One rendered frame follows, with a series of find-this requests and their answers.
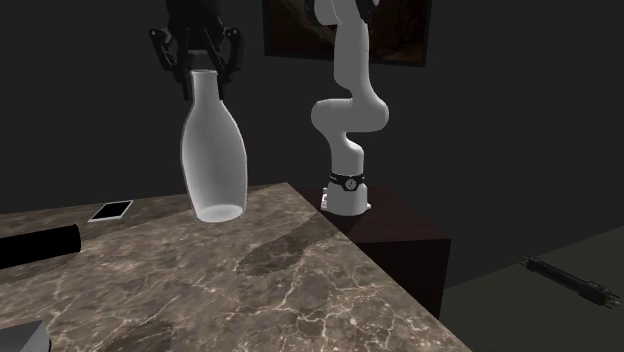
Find white bottle-shaped vase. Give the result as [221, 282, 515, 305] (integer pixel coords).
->
[180, 69, 249, 224]

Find dark framed wall picture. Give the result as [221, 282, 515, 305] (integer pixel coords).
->
[261, 0, 434, 68]

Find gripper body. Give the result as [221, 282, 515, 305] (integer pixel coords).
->
[165, 0, 226, 54]

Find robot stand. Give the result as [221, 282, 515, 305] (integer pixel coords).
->
[296, 186, 453, 321]

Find black phone with white rim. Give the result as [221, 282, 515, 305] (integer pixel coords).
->
[87, 199, 135, 224]

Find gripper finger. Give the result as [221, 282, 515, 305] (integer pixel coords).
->
[203, 27, 246, 101]
[147, 27, 195, 102]

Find grey box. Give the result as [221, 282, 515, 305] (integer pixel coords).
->
[0, 319, 52, 352]

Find black cylinder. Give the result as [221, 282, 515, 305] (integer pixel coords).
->
[0, 223, 83, 271]

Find long black tool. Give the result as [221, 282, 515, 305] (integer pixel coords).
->
[519, 254, 623, 310]

